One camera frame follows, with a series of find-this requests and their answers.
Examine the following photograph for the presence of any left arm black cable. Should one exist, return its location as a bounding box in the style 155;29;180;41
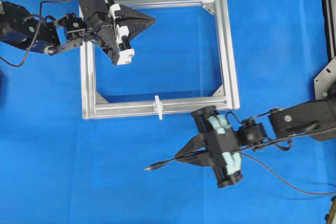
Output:
0;0;83;68

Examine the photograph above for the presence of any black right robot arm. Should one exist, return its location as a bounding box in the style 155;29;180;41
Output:
173;59;335;188

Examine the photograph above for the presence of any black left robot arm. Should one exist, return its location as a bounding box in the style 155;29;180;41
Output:
1;0;155;65

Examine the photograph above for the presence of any white zip tie loop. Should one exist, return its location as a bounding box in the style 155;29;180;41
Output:
153;95;163;120

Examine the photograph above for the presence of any aluminium extrusion frame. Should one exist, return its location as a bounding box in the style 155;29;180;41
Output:
80;0;240;120

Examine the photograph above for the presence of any black frame at right edge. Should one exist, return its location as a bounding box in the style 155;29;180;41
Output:
321;0;335;62

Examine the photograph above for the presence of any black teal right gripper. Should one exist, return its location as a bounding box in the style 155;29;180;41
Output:
174;105;243;188

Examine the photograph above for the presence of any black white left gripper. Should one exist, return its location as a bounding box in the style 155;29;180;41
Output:
79;0;155;66

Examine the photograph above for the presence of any black usb cable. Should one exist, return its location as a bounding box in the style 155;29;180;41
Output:
144;150;336;196

